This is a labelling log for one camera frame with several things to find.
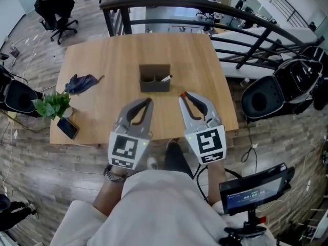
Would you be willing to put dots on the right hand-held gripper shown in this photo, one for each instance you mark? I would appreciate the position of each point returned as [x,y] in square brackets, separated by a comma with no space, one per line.
[210,142]

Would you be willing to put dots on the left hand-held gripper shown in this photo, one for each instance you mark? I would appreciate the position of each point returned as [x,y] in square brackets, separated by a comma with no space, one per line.
[124,147]

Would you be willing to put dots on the brown pen holder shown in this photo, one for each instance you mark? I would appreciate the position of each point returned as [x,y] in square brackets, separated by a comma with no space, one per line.
[155,86]

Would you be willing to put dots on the white plastic tube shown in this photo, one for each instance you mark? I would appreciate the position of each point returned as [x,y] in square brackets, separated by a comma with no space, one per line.
[166,78]

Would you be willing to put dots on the person's right forearm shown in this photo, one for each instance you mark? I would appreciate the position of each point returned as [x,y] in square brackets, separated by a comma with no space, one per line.
[215,181]

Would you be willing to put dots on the person's left forearm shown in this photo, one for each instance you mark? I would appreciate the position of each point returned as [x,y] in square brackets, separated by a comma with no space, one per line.
[105,199]

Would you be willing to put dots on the person's black trousers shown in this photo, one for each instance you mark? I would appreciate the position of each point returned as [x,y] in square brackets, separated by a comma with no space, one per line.
[175,160]

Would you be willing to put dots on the small white bottle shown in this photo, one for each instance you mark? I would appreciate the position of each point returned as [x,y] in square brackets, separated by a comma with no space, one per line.
[245,82]

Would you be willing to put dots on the dark blue cloth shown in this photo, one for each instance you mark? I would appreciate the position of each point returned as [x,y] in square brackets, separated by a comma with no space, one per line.
[80,83]

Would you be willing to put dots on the black smartphone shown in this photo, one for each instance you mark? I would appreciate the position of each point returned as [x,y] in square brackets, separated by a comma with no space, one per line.
[67,128]

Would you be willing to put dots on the green potted plant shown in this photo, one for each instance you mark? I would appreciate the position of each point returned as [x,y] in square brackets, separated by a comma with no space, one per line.
[52,106]

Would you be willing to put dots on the person's white shirt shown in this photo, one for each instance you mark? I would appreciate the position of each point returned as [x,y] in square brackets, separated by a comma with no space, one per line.
[159,209]

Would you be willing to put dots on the black monitor screen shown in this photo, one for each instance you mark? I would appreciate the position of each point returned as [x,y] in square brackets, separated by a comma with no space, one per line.
[253,193]

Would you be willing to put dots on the black monitor mount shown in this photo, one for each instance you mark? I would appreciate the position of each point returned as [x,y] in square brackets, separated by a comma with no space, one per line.
[249,229]

